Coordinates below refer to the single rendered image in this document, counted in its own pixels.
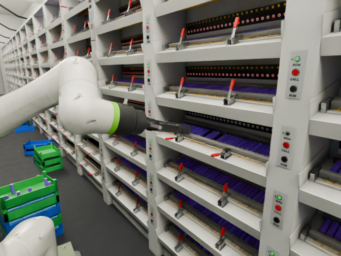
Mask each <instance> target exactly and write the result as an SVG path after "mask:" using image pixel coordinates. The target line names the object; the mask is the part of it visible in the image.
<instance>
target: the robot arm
mask: <svg viewBox="0 0 341 256"><path fill-rule="evenodd" d="M127 100H128V99H124V102H123V103H116V102H111V101H106V100H103V99H101V98H100V96H99V92H98V81H97V71H96V69H95V67H94V65H93V64H92V63H91V62H90V61H89V60H87V59H85V58H83V57H80V56H71V57H68V58H66V59H64V60H63V61H62V62H60V63H59V64H58V65H56V66H55V67H54V68H52V69H51V70H49V71H48V72H46V73H45V74H43V75H42V76H40V77H39V78H37V79H36V80H34V81H32V82H30V83H28V84H27V85H25V86H23V87H21V88H19V89H17V90H15V91H13V92H10V93H8V94H6V95H3V96H1V97H0V139H1V138H2V137H4V136H5V135H7V134H9V133H10V132H12V131H13V130H15V129H16V128H18V127H19V126H21V125H22V124H24V123H25V122H27V121H28V120H30V119H32V118H33V117H35V116H37V115H39V114H40V113H42V112H44V111H46V110H48V109H50V108H52V107H54V106H57V105H58V119H59V121H60V123H61V125H62V126H63V127H64V128H65V129H66V130H67V131H69V132H70V133H73V134H76V135H87V134H109V135H117V136H118V138H120V136H129V135H130V134H137V135H139V134H141V133H142V132H143V131H144V130H145V129H146V130H148V131H158V132H169V133H174V134H175V135H176V134H187V135H189V134H190V130H191V126H186V125H184V124H179V123H173V122H169V121H168V120H166V121H165V122H164V121H160V120H155V119H153V118H149V117H147V116H146V114H145V112H144V111H142V110H137V109H134V107H133V106H132V105H128V104H127ZM0 256H58V249H57V241H56V234H55V227H54V222H53V221H52V219H50V218H48V217H45V216H37V217H32V218H29V219H26V220H24V221H22V222H21V223H19V224H18V225H17V226H16V227H15V228H14V229H13V230H12V231H11V232H10V233H9V234H8V235H7V236H6V237H5V239H4V240H3V241H2V242H0Z"/></svg>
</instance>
